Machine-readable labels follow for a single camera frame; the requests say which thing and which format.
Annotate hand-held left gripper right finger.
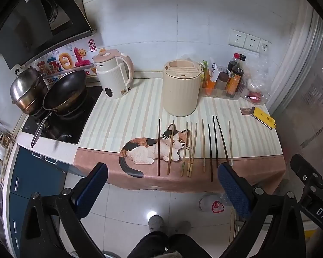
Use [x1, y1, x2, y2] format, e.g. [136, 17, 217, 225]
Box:
[217, 163, 304, 258]

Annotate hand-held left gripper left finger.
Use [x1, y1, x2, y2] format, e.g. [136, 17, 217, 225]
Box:
[20, 162, 109, 258]

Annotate black chopstick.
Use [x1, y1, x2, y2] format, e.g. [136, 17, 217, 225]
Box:
[212, 115, 219, 169]
[216, 116, 230, 165]
[208, 124, 213, 182]

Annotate cream ribbed utensil holder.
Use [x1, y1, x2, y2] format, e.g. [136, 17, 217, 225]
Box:
[162, 59, 203, 117]

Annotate clear plastic bottle red label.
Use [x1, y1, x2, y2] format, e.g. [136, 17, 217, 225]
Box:
[199, 192, 233, 213]

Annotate blue kitchen cabinet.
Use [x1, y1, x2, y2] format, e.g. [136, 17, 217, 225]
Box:
[5, 145, 78, 258]

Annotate person's grey slipper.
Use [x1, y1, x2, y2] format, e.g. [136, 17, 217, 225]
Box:
[175, 221, 192, 234]
[148, 215, 165, 232]

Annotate yellow utility knife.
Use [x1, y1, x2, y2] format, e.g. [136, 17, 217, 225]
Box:
[250, 106, 276, 130]

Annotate black induction cooktop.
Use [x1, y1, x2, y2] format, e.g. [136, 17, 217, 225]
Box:
[22, 86, 103, 144]

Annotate cat printed striped tablecloth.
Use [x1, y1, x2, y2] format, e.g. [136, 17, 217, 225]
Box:
[74, 78, 286, 194]

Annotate red packet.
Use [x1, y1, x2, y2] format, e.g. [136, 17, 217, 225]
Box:
[244, 91, 263, 105]

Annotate person's dark trousers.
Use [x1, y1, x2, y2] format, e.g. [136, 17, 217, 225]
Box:
[128, 231, 213, 258]

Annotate black frying pan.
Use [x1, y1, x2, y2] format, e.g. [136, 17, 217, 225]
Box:
[31, 70, 88, 148]

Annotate clear plastic bag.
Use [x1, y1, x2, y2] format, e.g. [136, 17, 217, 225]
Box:
[242, 56, 272, 105]

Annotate glass sliding door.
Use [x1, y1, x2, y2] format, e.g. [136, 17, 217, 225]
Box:
[266, 3, 323, 167]

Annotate orange seasoning packet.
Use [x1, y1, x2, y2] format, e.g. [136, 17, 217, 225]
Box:
[206, 70, 218, 90]

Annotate cream electric kettle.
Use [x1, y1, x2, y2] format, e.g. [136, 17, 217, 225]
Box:
[93, 49, 134, 99]

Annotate jar with brown lid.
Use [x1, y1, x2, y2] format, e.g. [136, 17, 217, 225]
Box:
[217, 72, 230, 90]

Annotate stainless steel steamer pot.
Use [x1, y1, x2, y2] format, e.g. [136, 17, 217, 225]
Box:
[10, 67, 47, 115]

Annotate yellow green bottle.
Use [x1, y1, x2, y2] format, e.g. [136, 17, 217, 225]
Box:
[200, 60, 209, 88]

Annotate dark sauce bottle red cap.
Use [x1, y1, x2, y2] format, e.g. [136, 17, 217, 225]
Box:
[227, 53, 241, 73]

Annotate white seasoning packet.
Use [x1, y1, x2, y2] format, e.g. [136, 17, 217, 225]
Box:
[208, 58, 221, 78]

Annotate black range hood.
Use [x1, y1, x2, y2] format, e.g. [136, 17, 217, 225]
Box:
[0, 0, 97, 70]

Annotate white wall socket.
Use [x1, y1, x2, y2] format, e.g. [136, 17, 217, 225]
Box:
[244, 34, 261, 52]
[258, 39, 270, 55]
[228, 29, 247, 47]

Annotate colourful wall stickers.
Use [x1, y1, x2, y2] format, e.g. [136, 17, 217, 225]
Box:
[30, 47, 96, 78]

